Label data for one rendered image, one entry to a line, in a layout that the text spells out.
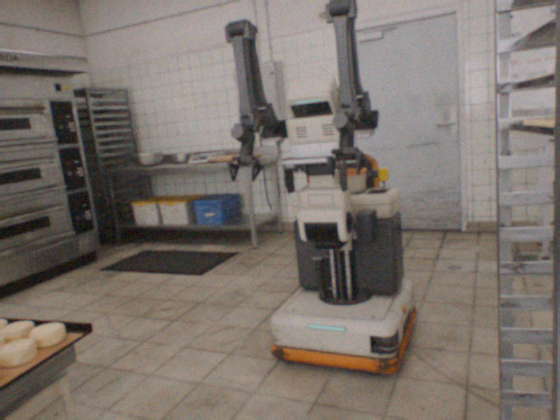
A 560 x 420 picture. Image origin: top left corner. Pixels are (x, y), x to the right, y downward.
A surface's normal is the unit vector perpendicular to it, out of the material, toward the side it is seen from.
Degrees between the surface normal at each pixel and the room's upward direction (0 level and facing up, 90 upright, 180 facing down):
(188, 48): 90
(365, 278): 90
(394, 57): 90
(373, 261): 90
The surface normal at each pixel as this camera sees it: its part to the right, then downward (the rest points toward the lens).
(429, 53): -0.40, 0.21
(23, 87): 0.91, -0.01
